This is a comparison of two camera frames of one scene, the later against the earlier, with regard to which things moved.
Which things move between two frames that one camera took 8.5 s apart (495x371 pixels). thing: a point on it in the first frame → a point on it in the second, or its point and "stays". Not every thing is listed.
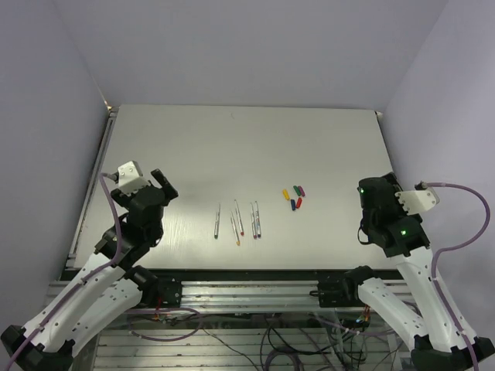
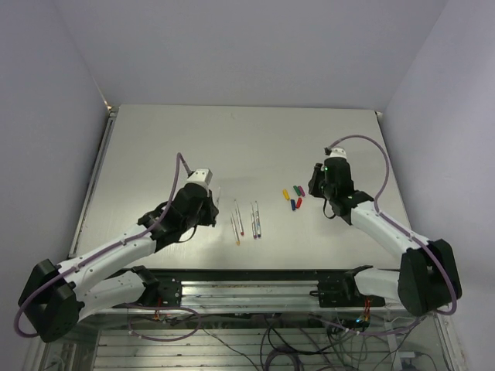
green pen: x=216 y=223 → x=217 y=199
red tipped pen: x=241 y=229 stays
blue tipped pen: x=257 y=220 stays
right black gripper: x=396 y=187 → x=317 y=173
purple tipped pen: x=253 y=219 stays
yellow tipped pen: x=234 y=229 stays
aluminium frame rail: x=272 y=297 stays
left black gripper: x=167 y=188 → x=213 y=209
